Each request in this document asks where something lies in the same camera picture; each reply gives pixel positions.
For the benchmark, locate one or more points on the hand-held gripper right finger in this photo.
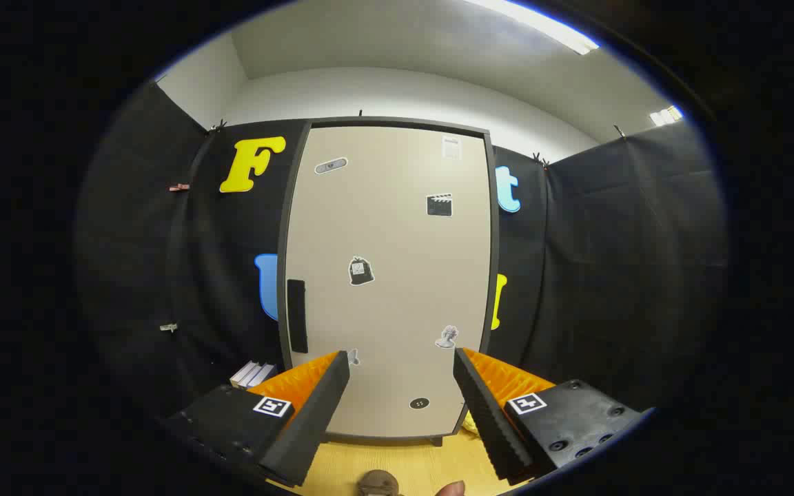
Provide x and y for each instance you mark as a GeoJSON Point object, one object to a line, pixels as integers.
{"type": "Point", "coordinates": [490, 420]}

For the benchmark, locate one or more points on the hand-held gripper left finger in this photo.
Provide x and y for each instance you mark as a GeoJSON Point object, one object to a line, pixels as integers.
{"type": "Point", "coordinates": [314, 420]}

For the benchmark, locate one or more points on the brown fuzzy shoe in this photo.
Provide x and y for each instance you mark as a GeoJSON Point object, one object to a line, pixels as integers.
{"type": "Point", "coordinates": [378, 483]}

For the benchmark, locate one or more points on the grey shoe cabinet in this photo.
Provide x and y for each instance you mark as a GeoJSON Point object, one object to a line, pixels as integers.
{"type": "Point", "coordinates": [283, 275]}

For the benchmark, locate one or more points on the beige shoe cabinet door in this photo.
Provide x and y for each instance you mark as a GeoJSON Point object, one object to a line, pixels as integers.
{"type": "Point", "coordinates": [397, 275]}

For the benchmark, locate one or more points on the yellow plush toy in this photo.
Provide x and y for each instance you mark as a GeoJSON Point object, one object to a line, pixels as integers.
{"type": "Point", "coordinates": [469, 425]}

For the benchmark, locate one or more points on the white paperback book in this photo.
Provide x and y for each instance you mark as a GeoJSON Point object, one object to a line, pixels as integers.
{"type": "Point", "coordinates": [242, 375]}

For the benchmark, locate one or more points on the silver clip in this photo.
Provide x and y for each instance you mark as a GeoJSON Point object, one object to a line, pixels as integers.
{"type": "Point", "coordinates": [168, 327]}

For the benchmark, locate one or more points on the black backdrop cloth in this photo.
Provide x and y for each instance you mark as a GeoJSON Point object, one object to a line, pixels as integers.
{"type": "Point", "coordinates": [611, 275]}

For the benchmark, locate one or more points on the pink clothes peg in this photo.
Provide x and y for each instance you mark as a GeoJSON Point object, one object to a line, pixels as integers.
{"type": "Point", "coordinates": [178, 187]}

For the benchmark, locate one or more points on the small ceiling light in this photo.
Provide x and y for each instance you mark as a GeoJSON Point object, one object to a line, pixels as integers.
{"type": "Point", "coordinates": [666, 115]}

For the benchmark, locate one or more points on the long ceiling light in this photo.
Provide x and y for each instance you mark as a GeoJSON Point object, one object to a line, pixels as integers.
{"type": "Point", "coordinates": [548, 27]}

